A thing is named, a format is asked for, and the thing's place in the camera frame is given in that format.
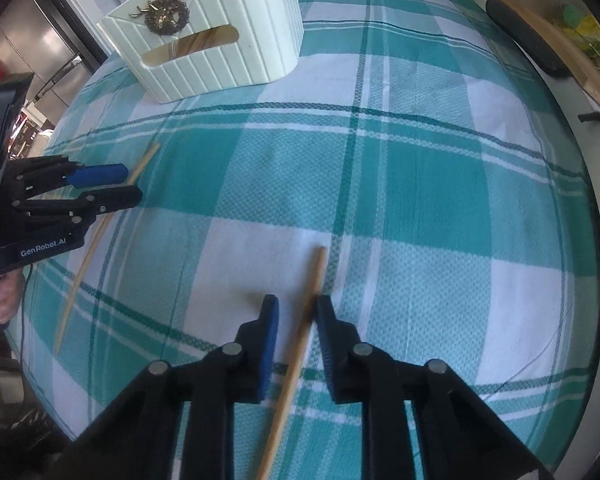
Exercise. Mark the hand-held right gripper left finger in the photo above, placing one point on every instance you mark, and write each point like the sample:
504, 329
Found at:
267, 345

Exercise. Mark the cream ribbed utensil box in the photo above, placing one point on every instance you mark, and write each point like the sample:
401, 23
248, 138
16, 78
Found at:
260, 35

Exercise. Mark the silver refrigerator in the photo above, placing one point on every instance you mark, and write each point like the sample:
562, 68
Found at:
40, 35

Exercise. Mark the person's left hand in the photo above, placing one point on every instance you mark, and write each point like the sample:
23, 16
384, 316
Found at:
2, 302

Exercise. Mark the wooden cutting board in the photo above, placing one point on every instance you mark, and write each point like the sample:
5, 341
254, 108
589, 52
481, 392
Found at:
580, 67

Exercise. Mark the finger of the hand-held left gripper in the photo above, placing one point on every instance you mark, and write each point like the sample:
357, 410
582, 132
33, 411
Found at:
100, 175
115, 199

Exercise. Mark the wooden chopstick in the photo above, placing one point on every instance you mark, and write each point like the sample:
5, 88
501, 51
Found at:
285, 395
77, 285

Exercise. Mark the rack with yellow-green sponges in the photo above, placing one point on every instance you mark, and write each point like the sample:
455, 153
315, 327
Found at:
587, 27

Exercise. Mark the teal checked tablecloth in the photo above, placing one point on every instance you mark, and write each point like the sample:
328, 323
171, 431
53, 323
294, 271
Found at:
380, 185

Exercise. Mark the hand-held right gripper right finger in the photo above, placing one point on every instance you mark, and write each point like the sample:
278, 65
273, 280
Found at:
330, 350

